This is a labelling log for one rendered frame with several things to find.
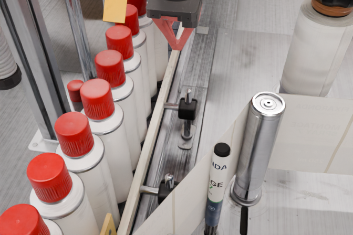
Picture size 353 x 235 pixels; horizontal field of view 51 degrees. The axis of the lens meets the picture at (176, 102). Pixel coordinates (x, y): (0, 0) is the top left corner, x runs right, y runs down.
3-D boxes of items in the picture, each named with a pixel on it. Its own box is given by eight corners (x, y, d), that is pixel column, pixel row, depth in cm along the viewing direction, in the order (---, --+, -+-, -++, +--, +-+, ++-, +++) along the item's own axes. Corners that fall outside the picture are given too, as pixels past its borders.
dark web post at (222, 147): (215, 241, 48) (230, 156, 35) (202, 238, 49) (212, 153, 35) (217, 228, 50) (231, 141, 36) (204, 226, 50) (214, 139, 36)
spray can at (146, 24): (150, 105, 66) (143, 2, 51) (124, 97, 67) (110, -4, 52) (162, 86, 69) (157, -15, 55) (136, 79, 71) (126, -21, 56)
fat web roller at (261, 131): (261, 209, 51) (290, 120, 38) (228, 204, 52) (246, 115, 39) (261, 181, 55) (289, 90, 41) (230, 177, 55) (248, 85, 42)
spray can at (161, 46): (164, 86, 69) (161, -15, 55) (138, 81, 70) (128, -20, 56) (171, 68, 73) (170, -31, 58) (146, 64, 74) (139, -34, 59)
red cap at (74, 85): (90, 93, 75) (87, 82, 73) (80, 104, 73) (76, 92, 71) (76, 88, 76) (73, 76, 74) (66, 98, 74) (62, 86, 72)
